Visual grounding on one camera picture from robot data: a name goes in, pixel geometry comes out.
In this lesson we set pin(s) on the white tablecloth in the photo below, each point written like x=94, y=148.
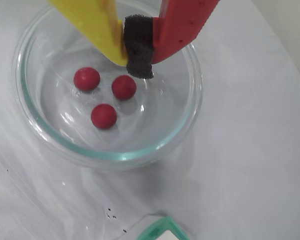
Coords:
x=240, y=125

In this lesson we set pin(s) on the red ball pill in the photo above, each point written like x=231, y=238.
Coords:
x=86, y=78
x=124, y=87
x=104, y=116

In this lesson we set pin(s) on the red gripper right finger foam pad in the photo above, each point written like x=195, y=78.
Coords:
x=180, y=25

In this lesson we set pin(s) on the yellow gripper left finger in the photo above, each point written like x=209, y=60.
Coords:
x=97, y=25

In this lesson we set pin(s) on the weekly pill organizer box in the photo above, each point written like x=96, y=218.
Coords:
x=160, y=227

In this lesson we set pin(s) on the clear glass bowl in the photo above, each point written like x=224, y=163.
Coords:
x=65, y=140

